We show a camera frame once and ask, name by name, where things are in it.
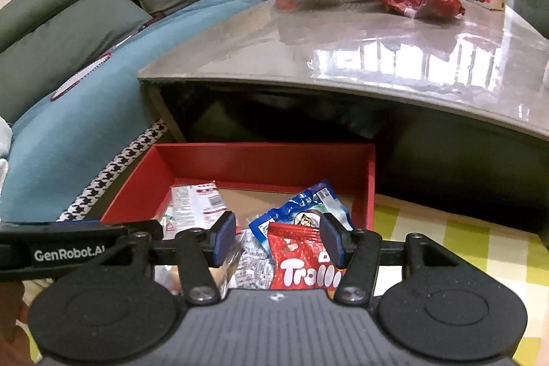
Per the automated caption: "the red white snack packet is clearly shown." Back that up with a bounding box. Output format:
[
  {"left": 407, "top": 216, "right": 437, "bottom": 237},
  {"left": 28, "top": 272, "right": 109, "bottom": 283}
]
[{"left": 171, "top": 182, "right": 228, "bottom": 231}]

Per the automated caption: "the red Trolli gummy bag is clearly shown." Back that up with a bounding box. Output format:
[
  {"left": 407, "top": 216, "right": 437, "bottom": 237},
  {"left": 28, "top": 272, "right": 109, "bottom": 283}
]
[{"left": 267, "top": 223, "right": 345, "bottom": 298}]

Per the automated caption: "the white printed snack packet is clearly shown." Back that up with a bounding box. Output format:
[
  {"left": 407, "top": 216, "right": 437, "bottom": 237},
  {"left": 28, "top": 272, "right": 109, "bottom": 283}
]
[{"left": 224, "top": 229, "right": 275, "bottom": 290}]

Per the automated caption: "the blue snack bag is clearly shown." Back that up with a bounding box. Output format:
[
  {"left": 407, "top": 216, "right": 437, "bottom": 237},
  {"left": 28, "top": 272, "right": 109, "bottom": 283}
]
[{"left": 248, "top": 180, "right": 354, "bottom": 255}]

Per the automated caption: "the bun snack packet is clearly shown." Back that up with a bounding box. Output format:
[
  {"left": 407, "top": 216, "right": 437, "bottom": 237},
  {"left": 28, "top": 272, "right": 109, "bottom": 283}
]
[{"left": 155, "top": 265, "right": 229, "bottom": 298}]

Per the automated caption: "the white green wafer packet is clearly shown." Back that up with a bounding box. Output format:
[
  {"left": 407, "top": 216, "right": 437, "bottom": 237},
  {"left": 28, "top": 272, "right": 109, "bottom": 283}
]
[{"left": 160, "top": 205, "right": 177, "bottom": 240}]

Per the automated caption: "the person's left hand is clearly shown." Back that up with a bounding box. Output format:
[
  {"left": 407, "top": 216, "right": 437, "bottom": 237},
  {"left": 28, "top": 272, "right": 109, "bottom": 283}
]
[{"left": 1, "top": 282, "right": 34, "bottom": 366}]

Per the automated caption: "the red cardboard box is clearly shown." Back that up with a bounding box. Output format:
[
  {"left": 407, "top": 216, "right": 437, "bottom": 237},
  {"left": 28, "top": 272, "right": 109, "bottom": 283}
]
[{"left": 102, "top": 143, "right": 375, "bottom": 229}]

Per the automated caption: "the teal sofa seat cover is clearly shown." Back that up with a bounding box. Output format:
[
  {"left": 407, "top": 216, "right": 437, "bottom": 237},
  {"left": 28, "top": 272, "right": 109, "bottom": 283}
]
[{"left": 1, "top": 0, "right": 267, "bottom": 224}]

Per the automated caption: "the grey-top coffee table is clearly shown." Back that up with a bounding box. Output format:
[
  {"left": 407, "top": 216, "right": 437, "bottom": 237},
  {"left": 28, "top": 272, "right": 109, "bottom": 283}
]
[{"left": 139, "top": 0, "right": 548, "bottom": 232}]

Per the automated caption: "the green sofa back cushion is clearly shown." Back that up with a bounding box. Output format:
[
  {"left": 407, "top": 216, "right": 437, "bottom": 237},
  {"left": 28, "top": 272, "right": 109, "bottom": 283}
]
[{"left": 1, "top": 0, "right": 150, "bottom": 123}]

